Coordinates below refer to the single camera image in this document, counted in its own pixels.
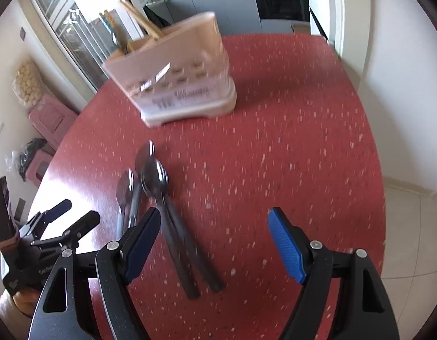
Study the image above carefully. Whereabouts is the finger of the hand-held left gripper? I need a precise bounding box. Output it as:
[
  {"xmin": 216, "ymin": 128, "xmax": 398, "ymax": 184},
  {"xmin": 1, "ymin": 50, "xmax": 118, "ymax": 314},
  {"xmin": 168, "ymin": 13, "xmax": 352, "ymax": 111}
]
[
  {"xmin": 27, "ymin": 199, "xmax": 72, "ymax": 236},
  {"xmin": 30, "ymin": 210, "xmax": 101, "ymax": 252}
]

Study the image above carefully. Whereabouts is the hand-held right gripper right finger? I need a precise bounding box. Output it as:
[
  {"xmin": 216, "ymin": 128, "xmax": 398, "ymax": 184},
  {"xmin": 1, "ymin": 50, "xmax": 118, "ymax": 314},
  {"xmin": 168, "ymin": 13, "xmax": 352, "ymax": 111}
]
[{"xmin": 267, "ymin": 207, "xmax": 400, "ymax": 340}]

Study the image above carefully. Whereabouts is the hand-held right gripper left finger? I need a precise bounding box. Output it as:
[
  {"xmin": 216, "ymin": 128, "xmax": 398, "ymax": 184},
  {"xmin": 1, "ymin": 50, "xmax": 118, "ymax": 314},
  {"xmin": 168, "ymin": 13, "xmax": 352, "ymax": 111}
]
[{"xmin": 29, "ymin": 207, "xmax": 162, "ymax": 340}]

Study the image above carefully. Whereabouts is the small steel spoon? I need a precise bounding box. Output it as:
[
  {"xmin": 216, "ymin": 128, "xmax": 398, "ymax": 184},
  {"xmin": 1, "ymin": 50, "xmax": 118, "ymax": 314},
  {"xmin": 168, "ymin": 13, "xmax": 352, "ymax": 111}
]
[{"xmin": 115, "ymin": 168, "xmax": 136, "ymax": 236}]

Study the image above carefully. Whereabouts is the beige plastic utensil holder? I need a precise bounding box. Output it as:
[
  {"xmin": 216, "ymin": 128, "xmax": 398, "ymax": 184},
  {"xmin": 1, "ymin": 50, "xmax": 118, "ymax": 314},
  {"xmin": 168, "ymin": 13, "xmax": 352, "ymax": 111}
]
[{"xmin": 101, "ymin": 12, "xmax": 237, "ymax": 128}]

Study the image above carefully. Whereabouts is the plain wooden chopstick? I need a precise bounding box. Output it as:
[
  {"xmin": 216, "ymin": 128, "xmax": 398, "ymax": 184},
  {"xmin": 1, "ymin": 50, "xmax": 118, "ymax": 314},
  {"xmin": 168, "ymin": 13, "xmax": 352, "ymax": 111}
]
[
  {"xmin": 118, "ymin": 0, "xmax": 159, "ymax": 34},
  {"xmin": 131, "ymin": 10, "xmax": 164, "ymax": 40}
]

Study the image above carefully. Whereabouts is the person's left hand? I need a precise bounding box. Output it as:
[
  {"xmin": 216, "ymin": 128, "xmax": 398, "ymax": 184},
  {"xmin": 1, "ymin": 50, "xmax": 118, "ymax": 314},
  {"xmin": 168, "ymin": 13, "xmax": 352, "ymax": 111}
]
[{"xmin": 0, "ymin": 288, "xmax": 40, "ymax": 323}]

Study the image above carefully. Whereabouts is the single pink stool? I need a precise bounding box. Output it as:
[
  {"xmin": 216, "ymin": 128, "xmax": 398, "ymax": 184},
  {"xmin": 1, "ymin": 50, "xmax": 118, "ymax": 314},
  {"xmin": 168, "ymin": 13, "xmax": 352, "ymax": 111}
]
[{"xmin": 24, "ymin": 150, "xmax": 55, "ymax": 186}]

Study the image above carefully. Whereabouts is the dark flat panel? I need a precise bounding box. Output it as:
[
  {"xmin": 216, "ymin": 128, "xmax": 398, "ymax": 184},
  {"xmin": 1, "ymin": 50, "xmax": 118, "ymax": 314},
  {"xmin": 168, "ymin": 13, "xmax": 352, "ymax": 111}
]
[{"xmin": 0, "ymin": 176, "xmax": 18, "ymax": 245}]

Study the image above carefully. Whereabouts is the black plastic bag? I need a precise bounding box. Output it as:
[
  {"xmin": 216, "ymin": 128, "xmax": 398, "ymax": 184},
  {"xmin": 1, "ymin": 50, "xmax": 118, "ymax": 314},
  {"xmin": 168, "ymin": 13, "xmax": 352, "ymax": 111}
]
[{"xmin": 17, "ymin": 137, "xmax": 48, "ymax": 171}]

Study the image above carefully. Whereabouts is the stack of pink stools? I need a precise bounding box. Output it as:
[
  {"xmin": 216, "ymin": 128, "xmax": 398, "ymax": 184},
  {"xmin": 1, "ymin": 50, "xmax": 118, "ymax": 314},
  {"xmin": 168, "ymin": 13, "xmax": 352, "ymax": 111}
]
[{"xmin": 27, "ymin": 94, "xmax": 79, "ymax": 151}]

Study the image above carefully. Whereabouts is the bag of pale balls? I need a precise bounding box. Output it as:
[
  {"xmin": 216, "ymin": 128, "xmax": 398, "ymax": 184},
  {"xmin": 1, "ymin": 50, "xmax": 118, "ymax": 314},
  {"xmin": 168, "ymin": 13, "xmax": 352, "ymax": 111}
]
[{"xmin": 14, "ymin": 60, "xmax": 44, "ymax": 109}]

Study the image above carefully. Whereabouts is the sliding glass door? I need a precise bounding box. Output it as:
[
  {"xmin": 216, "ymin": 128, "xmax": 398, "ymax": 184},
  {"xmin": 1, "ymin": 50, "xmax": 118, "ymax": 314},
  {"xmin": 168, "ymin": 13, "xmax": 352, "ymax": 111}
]
[{"xmin": 27, "ymin": 0, "xmax": 148, "ymax": 94}]

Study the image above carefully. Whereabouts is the white refrigerator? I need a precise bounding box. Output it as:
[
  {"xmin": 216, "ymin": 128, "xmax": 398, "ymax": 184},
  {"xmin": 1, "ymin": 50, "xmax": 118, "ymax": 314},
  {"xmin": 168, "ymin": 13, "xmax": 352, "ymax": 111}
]
[{"xmin": 305, "ymin": 0, "xmax": 334, "ymax": 41}]

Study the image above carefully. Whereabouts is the black built-in oven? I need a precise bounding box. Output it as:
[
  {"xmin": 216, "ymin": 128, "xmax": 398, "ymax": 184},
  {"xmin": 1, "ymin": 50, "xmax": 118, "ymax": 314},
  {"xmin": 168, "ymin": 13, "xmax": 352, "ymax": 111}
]
[{"xmin": 251, "ymin": 0, "xmax": 310, "ymax": 22}]

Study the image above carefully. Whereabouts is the grey base cabinet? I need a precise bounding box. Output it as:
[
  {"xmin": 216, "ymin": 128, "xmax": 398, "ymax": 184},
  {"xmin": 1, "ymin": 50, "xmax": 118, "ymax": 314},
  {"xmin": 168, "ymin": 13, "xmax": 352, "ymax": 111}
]
[{"xmin": 162, "ymin": 0, "xmax": 261, "ymax": 37}]

